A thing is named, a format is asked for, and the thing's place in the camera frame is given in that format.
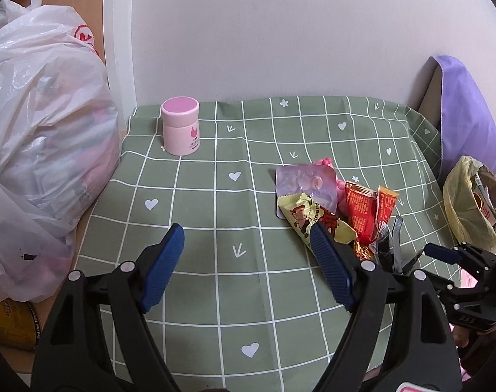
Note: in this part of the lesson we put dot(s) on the silver foil wrapper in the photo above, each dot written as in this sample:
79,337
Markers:
395,237

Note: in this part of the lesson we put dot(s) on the white plastic bag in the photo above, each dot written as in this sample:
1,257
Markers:
39,110

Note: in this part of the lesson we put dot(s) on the green checked tablecloth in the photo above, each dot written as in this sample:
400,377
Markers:
231,212

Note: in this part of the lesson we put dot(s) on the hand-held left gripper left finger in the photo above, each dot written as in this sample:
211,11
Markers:
162,269

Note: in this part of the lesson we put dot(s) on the white furniture panel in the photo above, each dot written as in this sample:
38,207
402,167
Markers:
119,28

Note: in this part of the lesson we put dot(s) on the red printed wrapper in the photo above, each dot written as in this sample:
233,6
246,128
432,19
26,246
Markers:
360,212

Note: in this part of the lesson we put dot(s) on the yellow bag with snacks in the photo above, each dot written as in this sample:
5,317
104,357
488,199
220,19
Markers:
456,196

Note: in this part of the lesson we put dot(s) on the pink cream jar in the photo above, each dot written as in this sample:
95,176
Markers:
180,130

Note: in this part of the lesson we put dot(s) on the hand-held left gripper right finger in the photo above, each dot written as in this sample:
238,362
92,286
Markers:
329,265

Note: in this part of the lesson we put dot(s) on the purple cloth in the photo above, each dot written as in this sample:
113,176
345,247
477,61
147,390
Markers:
464,122

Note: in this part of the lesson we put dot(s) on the gold drink can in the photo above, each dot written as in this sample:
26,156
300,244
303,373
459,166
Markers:
11,322

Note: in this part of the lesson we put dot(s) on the pink floral blanket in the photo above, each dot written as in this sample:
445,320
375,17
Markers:
468,281

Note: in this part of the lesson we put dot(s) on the yellow cartoon wrapper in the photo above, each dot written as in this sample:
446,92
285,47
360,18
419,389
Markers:
305,216

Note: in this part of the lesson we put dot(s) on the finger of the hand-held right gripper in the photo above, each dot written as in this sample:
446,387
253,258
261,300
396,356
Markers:
444,253
440,284

